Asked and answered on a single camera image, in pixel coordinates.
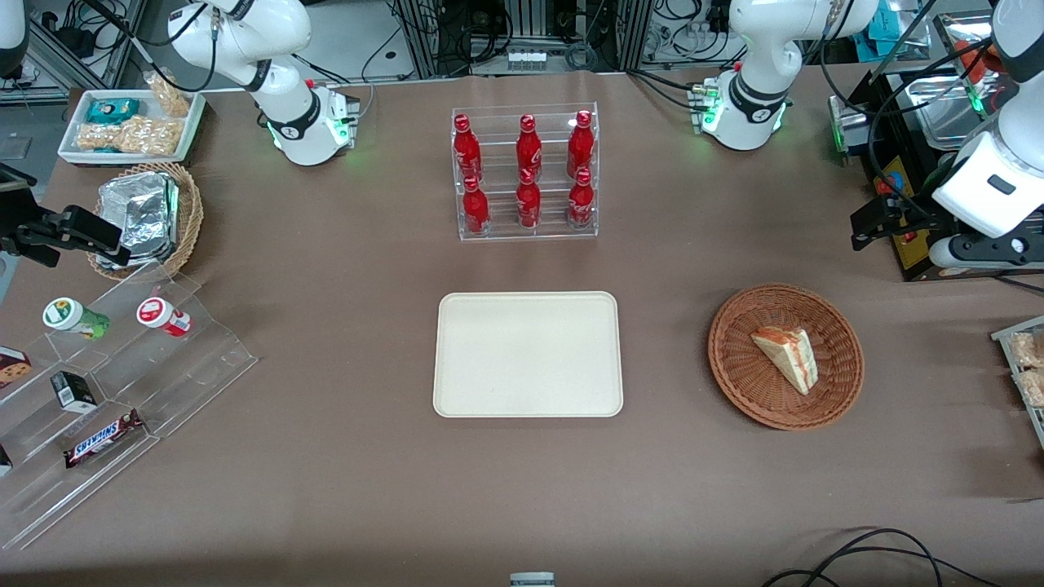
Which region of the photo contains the red lidded snack cup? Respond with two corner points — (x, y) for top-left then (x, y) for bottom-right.
(135, 296), (194, 338)

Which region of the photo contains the teal snack packet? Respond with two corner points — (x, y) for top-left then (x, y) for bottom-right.
(86, 98), (142, 126)

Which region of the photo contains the red emergency stop button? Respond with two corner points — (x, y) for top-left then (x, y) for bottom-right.
(874, 159), (908, 198)

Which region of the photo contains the small clear nut bag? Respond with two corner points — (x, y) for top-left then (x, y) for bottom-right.
(144, 71), (193, 118)

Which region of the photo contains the small black box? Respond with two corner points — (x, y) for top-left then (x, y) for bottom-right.
(50, 370), (100, 415)

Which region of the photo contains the white wire rack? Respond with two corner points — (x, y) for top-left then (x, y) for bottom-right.
(990, 316), (1044, 451)

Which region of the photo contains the cream rectangular tray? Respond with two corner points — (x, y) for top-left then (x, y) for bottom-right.
(432, 291), (625, 419)

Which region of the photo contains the white snack tray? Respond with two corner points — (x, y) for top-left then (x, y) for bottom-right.
(57, 88), (207, 169)

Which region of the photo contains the large clear nut bag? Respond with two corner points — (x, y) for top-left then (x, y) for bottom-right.
(75, 115), (185, 158)

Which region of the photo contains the triangular sandwich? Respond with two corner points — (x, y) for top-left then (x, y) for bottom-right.
(750, 325), (820, 397)

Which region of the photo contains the black floor cable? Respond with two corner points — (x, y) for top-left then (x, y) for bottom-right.
(762, 527), (1006, 587)

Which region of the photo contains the red cola bottle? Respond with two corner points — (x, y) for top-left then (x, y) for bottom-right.
(567, 110), (595, 179)
(515, 114), (544, 182)
(568, 167), (595, 230)
(515, 169), (543, 232)
(462, 175), (491, 238)
(453, 114), (483, 183)

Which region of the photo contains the snickers chocolate bar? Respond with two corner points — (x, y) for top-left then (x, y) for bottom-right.
(63, 408), (147, 470)

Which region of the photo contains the brown cookie box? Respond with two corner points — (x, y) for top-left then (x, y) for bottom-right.
(0, 346), (33, 391)

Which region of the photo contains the silver metal cylinder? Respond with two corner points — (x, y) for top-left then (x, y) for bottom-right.
(827, 95), (870, 166)

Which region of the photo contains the clear acrylic stepped stand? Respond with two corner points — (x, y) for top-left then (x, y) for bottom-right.
(0, 261), (260, 552)

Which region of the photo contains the black food warmer machine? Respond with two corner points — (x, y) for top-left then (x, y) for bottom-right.
(847, 12), (1044, 284)

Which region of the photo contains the green lidded snack cup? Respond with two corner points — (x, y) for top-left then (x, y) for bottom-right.
(42, 297), (112, 342)

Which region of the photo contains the round brown wicker basket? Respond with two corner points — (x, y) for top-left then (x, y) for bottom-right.
(707, 282), (865, 431)

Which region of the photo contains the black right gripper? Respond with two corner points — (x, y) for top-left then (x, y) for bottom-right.
(0, 205), (132, 267)

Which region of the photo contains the clear acrylic bottle rack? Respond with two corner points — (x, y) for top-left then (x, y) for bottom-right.
(451, 102), (600, 242)

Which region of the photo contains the small steel pan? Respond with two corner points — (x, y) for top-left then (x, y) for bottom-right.
(904, 75), (992, 152)

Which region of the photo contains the red orange food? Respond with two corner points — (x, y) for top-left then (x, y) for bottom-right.
(950, 37), (1001, 73)

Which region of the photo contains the light oval wicker basket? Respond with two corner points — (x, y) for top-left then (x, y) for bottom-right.
(85, 161), (205, 283)

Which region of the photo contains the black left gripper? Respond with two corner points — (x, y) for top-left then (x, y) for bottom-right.
(851, 196), (937, 251)

